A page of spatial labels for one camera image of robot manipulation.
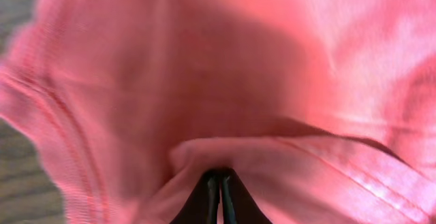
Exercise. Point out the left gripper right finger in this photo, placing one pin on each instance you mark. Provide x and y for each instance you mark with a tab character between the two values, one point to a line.
238	205

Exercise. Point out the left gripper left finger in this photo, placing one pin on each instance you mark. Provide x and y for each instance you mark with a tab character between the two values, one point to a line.
202	204

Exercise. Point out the red t-shirt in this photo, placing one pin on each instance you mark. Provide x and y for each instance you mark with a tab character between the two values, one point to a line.
325	108

